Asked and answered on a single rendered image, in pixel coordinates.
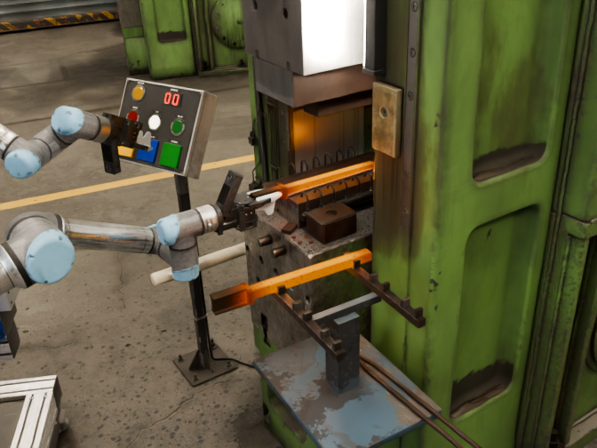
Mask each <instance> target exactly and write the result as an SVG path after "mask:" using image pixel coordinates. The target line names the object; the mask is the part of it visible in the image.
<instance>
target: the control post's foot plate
mask: <svg viewBox="0 0 597 448"><path fill-rule="evenodd" d="M211 351H212V355H213V357H215V358H221V357H228V356H227V354H226V353H225V352H224V351H223V350H222V349H221V348H220V346H219V345H218V344H217V343H216V342H214V341H213V338H211ZM203 359H204V363H205V366H202V359H201V353H200V349H197V350H194V351H192V352H189V353H187V354H185V355H183V356H182V355H181V354H179V357H177V358H174V359H173V360H172V362H173V363H174V364H175V366H176V367H177V369H179V370H180V373H181V375H182V376H183V377H184V378H186V379H187V381H188V383H190V385H192V387H193V388H195V387H197V386H200V385H202V384H204V383H206V382H209V381H213V380H216V379H218V378H219V377H221V376H223V375H226V374H229V373H230V372H233V371H234V370H237V369H238V368H239V367H238V365H237V364H235V363H234V362H233V360H213V359H212V358H211V354H210V358H209V356H208V353H207V351H206V350H204V352H203Z"/></svg>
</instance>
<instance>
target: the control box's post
mask: <svg viewBox="0 0 597 448"><path fill-rule="evenodd" d="M174 179H175V186H176V192H177V196H178V203H179V212H184V211H188V210H191V205H190V198H189V187H188V180H187V177H185V176H181V175H178V174H174ZM189 288H190V294H191V301H192V308H193V314H194V316H195V318H199V317H202V316H204V311H203V297H202V290H201V283H200V276H198V277H197V278H196V279H194V280H191V281H189ZM195 333H196V339H197V347H198V349H200V353H201V359H202V366H205V363H204V359H203V352H204V350H206V351H207V353H208V356H209V358H210V353H209V346H208V340H207V331H206V325H205V318H204V319H201V320H198V321H196V320H195Z"/></svg>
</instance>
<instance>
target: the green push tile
mask: <svg viewBox="0 0 597 448"><path fill-rule="evenodd" d="M182 148H183V147H182V146H179V145H174V144H171V143H166V142H164V144H163V150H162V154H161V158H160V162H159V164H160V165H164V166H168V167H171V168H175V169H178V166H179V160H180V155H181V151H182Z"/></svg>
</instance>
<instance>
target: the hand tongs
mask: <svg viewBox="0 0 597 448"><path fill-rule="evenodd" d="M362 360H363V361H364V362H366V363H368V364H370V365H372V366H373V367H375V368H376V369H377V370H379V371H380V372H381V373H383V374H384V375H385V376H386V377H387V378H388V379H390V380H391V381H392V382H393V383H394V384H396V385H397V386H398V387H399V388H401V389H402V390H403V391H405V392H406V393H407V394H408V395H409V396H411V397H412V398H413V399H415V400H416V401H417V402H418V403H420V404H421V405H422V406H423V407H425V408H426V409H427V410H428V411H429V412H430V413H432V414H433V415H434V416H435V417H436V418H437V419H439V420H440V421H441V422H443V423H444V424H445V425H446V426H448V427H449V428H450V429H451V430H453V431H454V432H455V433H456V434H458V435H459V436H460V437H462V438H463V439H464V440H465V441H466V442H468V443H469V444H470V445H471V446H472V447H473V448H482V447H480V446H479V445H478V444H477V443H476V442H475V441H474V440H473V439H471V438H470V437H469V436H467V435H466V434H465V433H464V432H462V431H461V430H460V429H459V428H457V427H456V426H455V425H453V424H452V423H451V422H450V421H448V420H447V419H446V418H444V417H443V416H442V415H441V414H440V413H438V412H437V411H436V410H435V409H434V408H433V407H431V406H430V405H429V404H427V403H426V402H425V401H424V400H422V399H421V398H420V397H419V396H417V395H416V394H415V393H414V392H412V391H411V390H410V389H409V388H407V387H406V386H405V385H403V384H402V383H401V382H400V381H398V379H396V378H395V377H394V376H393V375H391V374H390V373H389V372H387V371H386V370H385V369H384V368H382V367H381V366H380V365H378V364H376V363H375V362H373V361H372V360H370V359H369V358H368V357H366V356H363V355H362V354H360V366H361V367H362V368H363V369H364V370H365V371H366V372H367V373H368V374H369V375H370V376H371V377H372V378H373V379H375V380H376V381H377V382H378V383H380V384H381V385H382V386H383V387H384V388H386V389H387V390H388V391H389V392H390V393H392V394H393V395H394V396H395V397H397V398H398V399H399V400H400V401H401V402H403V403H404V404H405V405H406V406H408V407H409V408H410V409H411V410H412V411H413V412H414V413H416V414H417V416H419V417H420V418H421V419H422V420H424V421H425V422H426V423H427V424H428V425H430V426H431V427H432V428H433V429H435V430H436V431H437V432H438V433H439V434H441V435H442V436H443V437H444V438H446V439H447V440H448V441H449V442H450V443H452V444H453V445H454V446H455V447H457V448H465V447H464V446H463V445H461V444H460V443H459V442H458V441H456V440H455V439H454V438H453V437H451V436H450V435H449V434H448V433H446V432H445V431H444V430H443V429H442V428H440V427H439V426H438V425H437V424H435V423H434V422H433V421H432V420H430V419H429V418H428V417H427V416H425V414H424V413H422V412H421V411H420V410H419V409H418V408H417V407H415V406H414V405H413V404H411V403H410V402H409V401H408V400H407V399H405V398H404V397H403V396H402V395H400V394H399V393H398V392H397V391H396V390H394V389H393V388H392V387H391V386H389V385H388V384H387V383H386V382H385V381H383V380H382V379H381V378H380V377H379V376H378V375H377V374H376V373H375V372H373V371H372V370H371V369H370V368H369V367H368V366H367V365H366V364H365V363H364V362H363V361H362Z"/></svg>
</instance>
